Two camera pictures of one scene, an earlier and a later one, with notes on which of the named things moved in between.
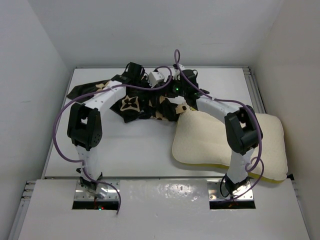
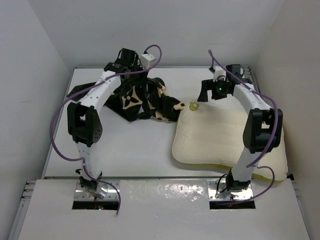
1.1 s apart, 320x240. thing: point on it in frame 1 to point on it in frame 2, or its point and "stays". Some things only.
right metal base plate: [214, 187] stays
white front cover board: [162, 209] stays
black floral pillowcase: [138, 102] stays
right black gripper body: [176, 88] to [219, 90]
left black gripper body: [144, 91] to [139, 81]
